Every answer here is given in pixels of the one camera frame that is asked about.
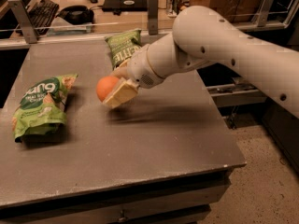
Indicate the grey metal shelf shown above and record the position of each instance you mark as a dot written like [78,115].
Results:
[239,92]

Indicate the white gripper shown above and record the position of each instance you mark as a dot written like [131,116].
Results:
[140,67]

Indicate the light green rice chip bag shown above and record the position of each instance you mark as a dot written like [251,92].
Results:
[41,109]

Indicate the black laptop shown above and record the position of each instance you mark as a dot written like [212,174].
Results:
[125,5]

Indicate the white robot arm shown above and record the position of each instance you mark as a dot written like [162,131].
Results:
[201,37]

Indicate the grey drawer with handle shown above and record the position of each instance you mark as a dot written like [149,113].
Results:
[182,202]

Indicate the dark green kettle chip bag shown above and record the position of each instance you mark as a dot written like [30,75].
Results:
[123,46]

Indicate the shiny snack packet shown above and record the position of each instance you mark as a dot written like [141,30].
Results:
[173,7]

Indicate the black keyboard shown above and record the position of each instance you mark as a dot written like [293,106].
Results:
[42,14]

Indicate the grey metal rail post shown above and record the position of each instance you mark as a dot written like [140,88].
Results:
[152,17]
[27,28]
[263,12]

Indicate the black headphones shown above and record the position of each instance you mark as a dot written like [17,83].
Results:
[76,15]

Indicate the orange fruit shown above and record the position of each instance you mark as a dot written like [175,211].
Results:
[105,86]

